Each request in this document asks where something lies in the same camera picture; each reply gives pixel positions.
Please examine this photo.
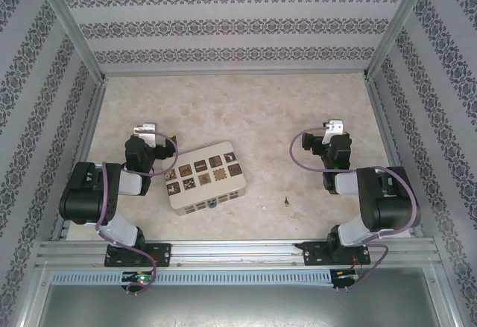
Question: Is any grey sheet metal tray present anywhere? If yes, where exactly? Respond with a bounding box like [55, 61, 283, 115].
[22, 267, 463, 327]

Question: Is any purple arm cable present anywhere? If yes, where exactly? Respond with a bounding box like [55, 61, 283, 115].
[290, 126, 417, 293]
[95, 131, 180, 294]

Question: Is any aluminium frame cross beam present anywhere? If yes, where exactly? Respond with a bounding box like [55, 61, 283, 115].
[101, 68, 370, 78]

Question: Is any white box with brown pictures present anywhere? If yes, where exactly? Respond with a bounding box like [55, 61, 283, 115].
[160, 140, 247, 217]

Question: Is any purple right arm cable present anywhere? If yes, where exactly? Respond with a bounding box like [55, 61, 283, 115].
[290, 126, 417, 293]

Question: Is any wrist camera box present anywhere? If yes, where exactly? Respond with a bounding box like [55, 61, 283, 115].
[133, 121, 158, 148]
[323, 119, 344, 135]

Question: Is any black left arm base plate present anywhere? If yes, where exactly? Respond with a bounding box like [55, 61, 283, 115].
[104, 243, 173, 268]

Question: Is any grey slotted cable duct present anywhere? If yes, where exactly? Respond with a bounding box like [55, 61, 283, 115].
[50, 269, 333, 288]

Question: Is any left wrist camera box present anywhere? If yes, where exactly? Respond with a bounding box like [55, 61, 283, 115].
[133, 121, 158, 148]

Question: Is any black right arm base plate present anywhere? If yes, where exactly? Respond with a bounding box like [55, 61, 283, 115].
[300, 241, 372, 267]

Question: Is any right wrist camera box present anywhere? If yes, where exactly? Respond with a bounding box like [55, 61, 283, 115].
[323, 119, 344, 135]

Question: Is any aluminium frame post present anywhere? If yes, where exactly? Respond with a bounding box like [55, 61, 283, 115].
[31, 0, 109, 84]
[364, 0, 437, 80]

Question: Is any aluminium mounting rail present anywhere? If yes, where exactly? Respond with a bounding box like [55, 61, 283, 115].
[35, 240, 443, 268]

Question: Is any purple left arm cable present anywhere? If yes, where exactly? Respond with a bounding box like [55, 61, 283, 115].
[95, 131, 180, 294]

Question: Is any aluminium table side rail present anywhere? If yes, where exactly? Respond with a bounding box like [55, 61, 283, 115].
[50, 77, 109, 242]
[364, 75, 426, 239]

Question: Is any circuit board with green light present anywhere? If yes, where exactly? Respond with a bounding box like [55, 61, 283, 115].
[121, 271, 154, 284]

